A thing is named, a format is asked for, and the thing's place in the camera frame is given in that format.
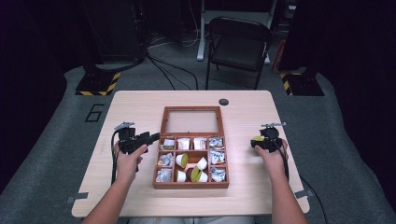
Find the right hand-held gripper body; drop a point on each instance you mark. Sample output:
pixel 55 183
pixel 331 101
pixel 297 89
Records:
pixel 272 141

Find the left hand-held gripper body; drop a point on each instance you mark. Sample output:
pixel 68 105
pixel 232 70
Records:
pixel 128 140

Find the white capsule with yellow-green lid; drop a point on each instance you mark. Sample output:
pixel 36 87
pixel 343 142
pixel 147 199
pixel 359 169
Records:
pixel 199 175
pixel 202 163
pixel 180 176
pixel 258 138
pixel 181 160

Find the wooden box with glass lid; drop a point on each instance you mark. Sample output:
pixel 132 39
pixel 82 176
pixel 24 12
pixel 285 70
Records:
pixel 190 185

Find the person's right hand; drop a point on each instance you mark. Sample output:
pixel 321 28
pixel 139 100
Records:
pixel 277 163

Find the person's left hand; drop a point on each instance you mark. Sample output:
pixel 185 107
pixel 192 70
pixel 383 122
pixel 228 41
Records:
pixel 128 166

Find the silver foil packet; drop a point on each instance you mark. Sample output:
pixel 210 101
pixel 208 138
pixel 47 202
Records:
pixel 168 144
pixel 164 175
pixel 165 160

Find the red and white packet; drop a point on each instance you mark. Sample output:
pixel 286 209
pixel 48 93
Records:
pixel 183 143
pixel 200 143

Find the silver packet with colourful print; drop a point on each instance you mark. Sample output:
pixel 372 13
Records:
pixel 218 174
pixel 217 158
pixel 215 143

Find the black table grommet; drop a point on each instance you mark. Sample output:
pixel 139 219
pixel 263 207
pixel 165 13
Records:
pixel 223 101

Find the grey tape strip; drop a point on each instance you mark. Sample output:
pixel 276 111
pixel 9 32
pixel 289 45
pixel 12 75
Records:
pixel 77 197
pixel 302 194

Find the black stand base hazard stripes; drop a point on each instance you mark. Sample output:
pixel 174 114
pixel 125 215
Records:
pixel 303 84
pixel 96 84

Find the black folding chair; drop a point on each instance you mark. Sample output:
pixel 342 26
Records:
pixel 239 49

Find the dark equipment cabinet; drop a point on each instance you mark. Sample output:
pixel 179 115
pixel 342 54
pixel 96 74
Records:
pixel 115 31

